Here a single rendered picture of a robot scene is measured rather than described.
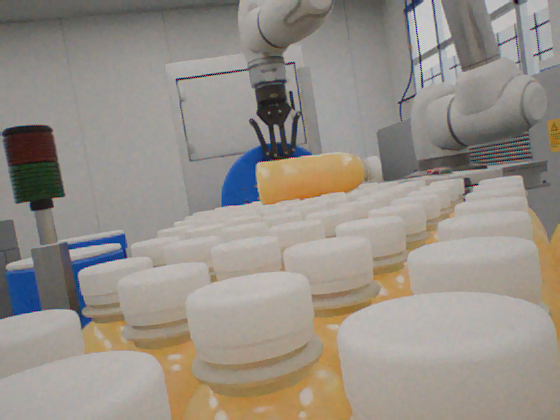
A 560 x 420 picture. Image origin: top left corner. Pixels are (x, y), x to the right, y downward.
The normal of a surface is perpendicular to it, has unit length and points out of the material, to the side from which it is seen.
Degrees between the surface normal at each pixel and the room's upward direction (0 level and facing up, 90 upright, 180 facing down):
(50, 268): 90
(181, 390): 68
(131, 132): 90
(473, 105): 101
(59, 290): 90
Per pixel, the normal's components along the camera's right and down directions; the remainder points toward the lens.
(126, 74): 0.19, 0.03
